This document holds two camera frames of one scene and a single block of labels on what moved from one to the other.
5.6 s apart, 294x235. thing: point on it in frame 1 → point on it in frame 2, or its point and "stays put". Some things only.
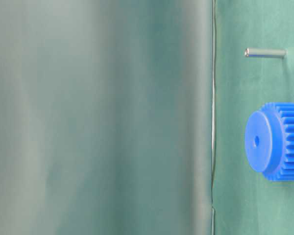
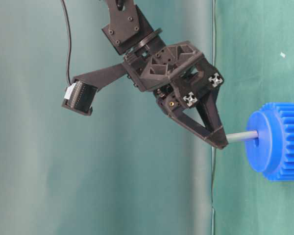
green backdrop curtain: (101, 117) stays put
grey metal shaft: (264, 53) → (242, 136)
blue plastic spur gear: (274, 141) stays put
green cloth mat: (244, 202) stays put
